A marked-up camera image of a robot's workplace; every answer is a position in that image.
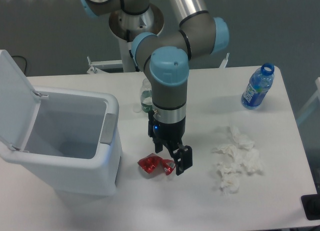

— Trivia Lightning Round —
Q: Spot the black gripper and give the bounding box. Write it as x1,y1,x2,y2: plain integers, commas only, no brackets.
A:
148,110,193,176

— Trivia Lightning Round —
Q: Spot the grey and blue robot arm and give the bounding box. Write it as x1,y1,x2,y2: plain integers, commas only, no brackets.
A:
80,0,230,175

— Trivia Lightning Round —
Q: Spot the white bottle cap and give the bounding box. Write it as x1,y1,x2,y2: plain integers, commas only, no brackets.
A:
132,106,141,113

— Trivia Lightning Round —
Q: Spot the clear plastic bottle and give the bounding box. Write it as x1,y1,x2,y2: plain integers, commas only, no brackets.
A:
140,78,153,113

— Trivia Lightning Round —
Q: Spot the crumpled white tissue pile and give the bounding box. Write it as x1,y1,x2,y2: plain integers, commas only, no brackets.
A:
212,125,264,194

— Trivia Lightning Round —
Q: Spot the white trash bin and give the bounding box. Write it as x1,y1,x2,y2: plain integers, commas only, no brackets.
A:
0,87,122,196

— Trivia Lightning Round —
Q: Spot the blue plastic bottle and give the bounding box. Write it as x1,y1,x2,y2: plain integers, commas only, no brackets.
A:
241,62,275,110

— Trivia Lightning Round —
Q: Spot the black device at edge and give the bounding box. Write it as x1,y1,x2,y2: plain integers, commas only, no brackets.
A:
301,194,320,221

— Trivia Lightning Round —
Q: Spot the white trash bin lid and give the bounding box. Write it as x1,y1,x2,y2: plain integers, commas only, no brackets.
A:
0,49,48,151

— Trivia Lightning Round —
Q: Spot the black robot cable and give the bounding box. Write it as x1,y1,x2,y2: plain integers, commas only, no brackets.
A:
126,29,140,72

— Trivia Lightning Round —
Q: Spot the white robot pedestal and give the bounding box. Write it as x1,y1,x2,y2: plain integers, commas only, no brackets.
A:
109,3,165,72

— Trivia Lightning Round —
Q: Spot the white frame at right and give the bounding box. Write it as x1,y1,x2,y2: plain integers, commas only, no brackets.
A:
296,77,320,127

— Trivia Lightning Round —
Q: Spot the black floor cable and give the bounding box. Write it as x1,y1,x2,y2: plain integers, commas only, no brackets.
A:
11,55,28,73

